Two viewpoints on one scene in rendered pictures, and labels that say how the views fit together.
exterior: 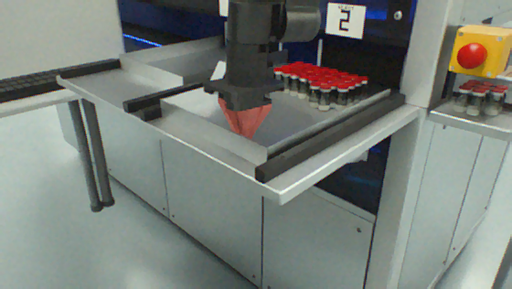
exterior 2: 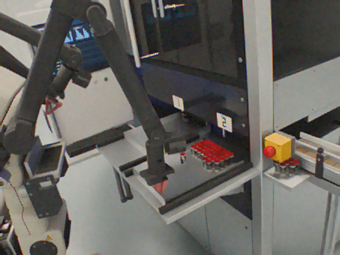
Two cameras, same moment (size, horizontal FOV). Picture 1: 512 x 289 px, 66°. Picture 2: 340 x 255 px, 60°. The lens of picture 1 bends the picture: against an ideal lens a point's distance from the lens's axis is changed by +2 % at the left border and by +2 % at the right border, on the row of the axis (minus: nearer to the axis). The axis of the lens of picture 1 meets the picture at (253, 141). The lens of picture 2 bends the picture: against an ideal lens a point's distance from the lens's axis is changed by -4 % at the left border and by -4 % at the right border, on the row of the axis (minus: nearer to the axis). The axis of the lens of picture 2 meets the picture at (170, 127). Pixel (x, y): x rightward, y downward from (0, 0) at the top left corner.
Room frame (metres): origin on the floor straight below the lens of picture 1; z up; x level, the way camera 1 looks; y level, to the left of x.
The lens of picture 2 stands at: (-0.28, -0.32, 1.53)
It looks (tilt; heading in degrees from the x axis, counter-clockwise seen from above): 24 degrees down; 18
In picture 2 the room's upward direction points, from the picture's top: 9 degrees counter-clockwise
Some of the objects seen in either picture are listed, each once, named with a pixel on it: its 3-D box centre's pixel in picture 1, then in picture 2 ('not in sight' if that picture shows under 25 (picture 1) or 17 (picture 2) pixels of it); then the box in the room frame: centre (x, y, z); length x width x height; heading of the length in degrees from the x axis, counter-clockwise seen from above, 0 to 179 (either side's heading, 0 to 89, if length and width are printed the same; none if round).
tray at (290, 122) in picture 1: (278, 102); (187, 168); (0.67, -0.05, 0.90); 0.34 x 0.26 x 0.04; 135
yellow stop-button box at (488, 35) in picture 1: (482, 50); (278, 146); (0.66, -0.38, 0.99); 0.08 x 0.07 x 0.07; 136
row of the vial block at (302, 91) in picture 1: (307, 88); (205, 158); (0.73, -0.11, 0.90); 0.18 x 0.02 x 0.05; 45
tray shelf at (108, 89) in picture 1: (231, 90); (173, 154); (0.82, 0.05, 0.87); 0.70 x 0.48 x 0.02; 46
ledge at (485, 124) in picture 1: (480, 114); (289, 174); (0.68, -0.42, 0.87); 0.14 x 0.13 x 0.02; 136
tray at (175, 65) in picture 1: (206, 58); (166, 131); (0.99, 0.12, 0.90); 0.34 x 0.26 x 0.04; 136
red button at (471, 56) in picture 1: (472, 55); (269, 151); (0.63, -0.35, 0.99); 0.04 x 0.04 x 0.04; 46
